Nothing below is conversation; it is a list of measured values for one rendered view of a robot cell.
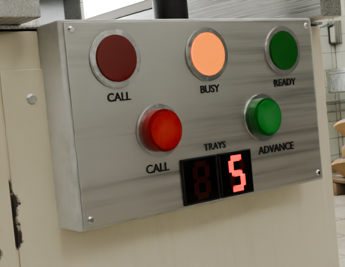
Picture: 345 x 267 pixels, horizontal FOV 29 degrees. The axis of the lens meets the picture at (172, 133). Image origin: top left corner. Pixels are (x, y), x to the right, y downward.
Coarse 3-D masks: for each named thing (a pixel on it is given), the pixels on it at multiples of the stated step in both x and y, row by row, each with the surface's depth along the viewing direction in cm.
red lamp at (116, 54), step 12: (108, 36) 44; (120, 36) 45; (108, 48) 44; (120, 48) 45; (132, 48) 45; (96, 60) 44; (108, 60) 44; (120, 60) 45; (132, 60) 45; (108, 72) 44; (120, 72) 45; (132, 72) 45
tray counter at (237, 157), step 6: (234, 156) 51; (240, 156) 51; (228, 162) 50; (240, 162) 51; (240, 168) 51; (234, 174) 51; (240, 174) 51; (234, 180) 51; (234, 186) 51; (240, 186) 51
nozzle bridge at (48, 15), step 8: (40, 0) 142; (48, 0) 139; (56, 0) 136; (64, 0) 134; (72, 0) 135; (40, 8) 143; (48, 8) 140; (56, 8) 137; (64, 8) 134; (72, 8) 135; (80, 8) 136; (48, 16) 140; (56, 16) 137; (64, 16) 134; (72, 16) 135; (80, 16) 136; (40, 24) 144
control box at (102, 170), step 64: (64, 64) 43; (192, 64) 49; (256, 64) 53; (64, 128) 43; (128, 128) 46; (192, 128) 49; (64, 192) 44; (128, 192) 45; (192, 192) 48; (256, 192) 53
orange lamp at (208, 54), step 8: (208, 32) 49; (200, 40) 49; (208, 40) 49; (216, 40) 50; (192, 48) 49; (200, 48) 49; (208, 48) 49; (216, 48) 50; (192, 56) 49; (200, 56) 49; (208, 56) 49; (216, 56) 50; (224, 56) 50; (200, 64) 49; (208, 64) 49; (216, 64) 50; (208, 72) 49; (216, 72) 50
